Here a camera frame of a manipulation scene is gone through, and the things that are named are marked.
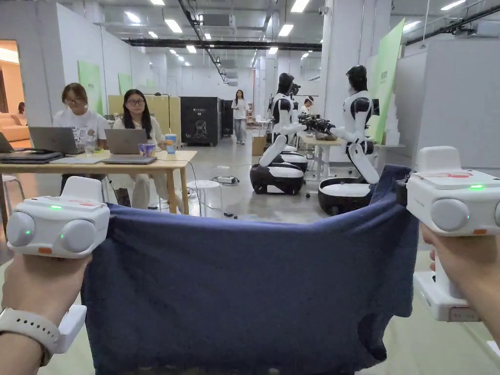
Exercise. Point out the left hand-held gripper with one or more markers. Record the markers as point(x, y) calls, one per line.
point(58, 222)

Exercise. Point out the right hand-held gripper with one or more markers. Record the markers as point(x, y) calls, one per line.
point(449, 203)

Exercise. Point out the dark blue shirt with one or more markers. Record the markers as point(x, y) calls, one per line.
point(242, 281)

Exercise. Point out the person's left forearm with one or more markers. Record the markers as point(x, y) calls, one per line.
point(19, 340)

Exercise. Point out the person's left hand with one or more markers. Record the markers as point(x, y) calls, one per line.
point(43, 281)

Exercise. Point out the person's right hand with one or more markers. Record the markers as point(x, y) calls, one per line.
point(476, 269)

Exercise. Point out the beige sofa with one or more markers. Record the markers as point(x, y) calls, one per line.
point(13, 127)

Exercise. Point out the white black humanoid robot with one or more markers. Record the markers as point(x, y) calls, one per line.
point(281, 117)
point(357, 117)

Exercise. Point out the black crate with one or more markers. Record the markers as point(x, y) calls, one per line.
point(200, 121)

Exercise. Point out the white power strip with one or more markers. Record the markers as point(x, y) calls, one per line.
point(227, 180)

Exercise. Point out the brown carton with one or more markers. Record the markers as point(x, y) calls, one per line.
point(258, 145)

